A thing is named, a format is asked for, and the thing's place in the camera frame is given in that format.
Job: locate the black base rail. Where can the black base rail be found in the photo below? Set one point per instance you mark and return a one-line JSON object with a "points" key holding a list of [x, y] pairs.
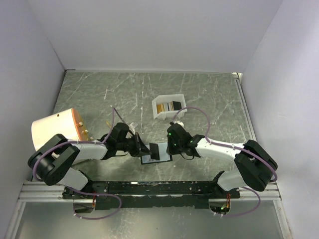
{"points": [[152, 194]]}

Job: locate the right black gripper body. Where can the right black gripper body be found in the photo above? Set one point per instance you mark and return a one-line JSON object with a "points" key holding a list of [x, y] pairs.
{"points": [[176, 148]]}

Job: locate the beige cylindrical lamp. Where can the beige cylindrical lamp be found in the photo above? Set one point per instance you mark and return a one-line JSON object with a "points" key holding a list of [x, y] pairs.
{"points": [[68, 123]]}

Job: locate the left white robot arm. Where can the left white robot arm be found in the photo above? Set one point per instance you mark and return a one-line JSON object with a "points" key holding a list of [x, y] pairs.
{"points": [[52, 163]]}

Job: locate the black VIP credit card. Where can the black VIP credit card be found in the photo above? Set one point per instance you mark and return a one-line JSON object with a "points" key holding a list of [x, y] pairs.
{"points": [[176, 105]]}

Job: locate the white card stack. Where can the white card stack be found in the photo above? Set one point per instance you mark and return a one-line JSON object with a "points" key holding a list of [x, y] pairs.
{"points": [[168, 106]]}

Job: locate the black leather card holder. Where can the black leather card holder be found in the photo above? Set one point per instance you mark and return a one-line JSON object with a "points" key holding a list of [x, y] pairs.
{"points": [[164, 157]]}

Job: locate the white card tray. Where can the white card tray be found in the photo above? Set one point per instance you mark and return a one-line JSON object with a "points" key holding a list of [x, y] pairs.
{"points": [[162, 99]]}

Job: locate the right side aluminium rail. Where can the right side aluminium rail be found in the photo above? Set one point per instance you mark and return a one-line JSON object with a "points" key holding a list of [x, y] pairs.
{"points": [[237, 77]]}

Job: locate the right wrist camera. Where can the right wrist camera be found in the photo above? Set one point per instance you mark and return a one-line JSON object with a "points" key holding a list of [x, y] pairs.
{"points": [[178, 122]]}

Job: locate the aluminium frame rail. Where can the aluminium frame rail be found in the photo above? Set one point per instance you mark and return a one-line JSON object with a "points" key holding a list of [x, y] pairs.
{"points": [[39, 192]]}

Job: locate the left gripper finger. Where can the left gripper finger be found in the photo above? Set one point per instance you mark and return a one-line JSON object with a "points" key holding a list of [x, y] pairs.
{"points": [[143, 150], [137, 140]]}

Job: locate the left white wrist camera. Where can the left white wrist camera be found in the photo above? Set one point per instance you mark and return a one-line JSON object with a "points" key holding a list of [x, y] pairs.
{"points": [[133, 127]]}

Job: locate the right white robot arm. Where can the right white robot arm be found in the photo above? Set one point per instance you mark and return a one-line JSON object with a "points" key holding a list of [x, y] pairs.
{"points": [[253, 166]]}

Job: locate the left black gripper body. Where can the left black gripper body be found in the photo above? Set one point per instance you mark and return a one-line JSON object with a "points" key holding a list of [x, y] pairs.
{"points": [[128, 144]]}

